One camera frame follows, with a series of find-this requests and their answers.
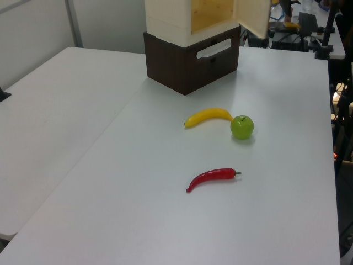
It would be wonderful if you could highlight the cream wooden cabinet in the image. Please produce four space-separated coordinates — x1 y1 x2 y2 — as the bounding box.
144 0 241 47

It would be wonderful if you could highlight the cream cabinet door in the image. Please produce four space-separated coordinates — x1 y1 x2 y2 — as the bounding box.
233 0 271 40

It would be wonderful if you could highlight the yellow banana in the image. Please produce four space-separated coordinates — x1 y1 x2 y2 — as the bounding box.
184 107 235 129

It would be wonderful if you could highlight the red chili pepper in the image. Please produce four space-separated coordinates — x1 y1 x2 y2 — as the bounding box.
185 167 243 193

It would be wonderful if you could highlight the green apple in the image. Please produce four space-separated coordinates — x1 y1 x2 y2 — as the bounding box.
230 115 255 140

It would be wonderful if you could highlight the dark brown drawer base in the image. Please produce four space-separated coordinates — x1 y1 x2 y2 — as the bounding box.
143 25 242 96

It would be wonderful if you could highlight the black equipment box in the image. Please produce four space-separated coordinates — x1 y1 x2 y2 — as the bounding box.
271 33 309 52

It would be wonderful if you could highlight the black flat device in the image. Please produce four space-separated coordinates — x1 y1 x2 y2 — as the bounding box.
298 11 318 37

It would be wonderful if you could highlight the white drawer handle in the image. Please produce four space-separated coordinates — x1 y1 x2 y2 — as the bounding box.
196 38 232 60

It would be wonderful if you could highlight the small black clamp mount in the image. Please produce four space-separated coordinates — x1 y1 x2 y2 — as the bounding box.
0 86 12 103

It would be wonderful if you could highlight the black camera stand pole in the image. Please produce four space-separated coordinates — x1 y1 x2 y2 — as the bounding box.
315 0 339 60

